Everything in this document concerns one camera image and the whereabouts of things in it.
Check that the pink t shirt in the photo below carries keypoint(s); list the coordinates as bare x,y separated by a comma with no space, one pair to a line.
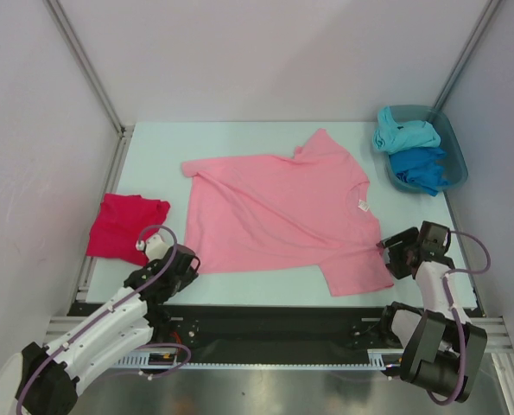
271,212

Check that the left aluminium frame post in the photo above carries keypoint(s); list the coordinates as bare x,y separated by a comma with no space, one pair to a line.
77,51

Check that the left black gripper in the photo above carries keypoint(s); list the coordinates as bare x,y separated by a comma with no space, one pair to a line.
187,277

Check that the light blue t shirt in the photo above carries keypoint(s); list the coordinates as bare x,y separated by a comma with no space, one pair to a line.
392,137

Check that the dark blue t shirt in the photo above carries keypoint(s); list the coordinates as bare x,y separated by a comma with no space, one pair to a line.
420,168

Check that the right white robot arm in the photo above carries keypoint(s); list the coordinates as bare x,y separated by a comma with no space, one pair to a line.
442,348

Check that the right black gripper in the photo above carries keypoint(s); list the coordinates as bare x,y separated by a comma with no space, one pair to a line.
395,255

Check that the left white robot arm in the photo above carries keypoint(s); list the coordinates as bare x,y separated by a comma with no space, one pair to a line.
56,374

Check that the teal plastic bin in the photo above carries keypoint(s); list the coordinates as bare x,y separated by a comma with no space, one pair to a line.
454,163

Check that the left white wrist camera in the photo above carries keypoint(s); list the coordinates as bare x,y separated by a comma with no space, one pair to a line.
153,248

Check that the right aluminium frame post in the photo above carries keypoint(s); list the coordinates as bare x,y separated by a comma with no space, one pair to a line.
478,33

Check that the aluminium frame post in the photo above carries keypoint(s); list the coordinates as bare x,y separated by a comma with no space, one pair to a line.
478,33
77,51

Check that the red folded t shirt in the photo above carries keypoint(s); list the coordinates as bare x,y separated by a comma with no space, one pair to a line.
120,220

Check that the light blue slotted cable duct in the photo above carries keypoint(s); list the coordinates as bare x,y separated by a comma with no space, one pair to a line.
139,360

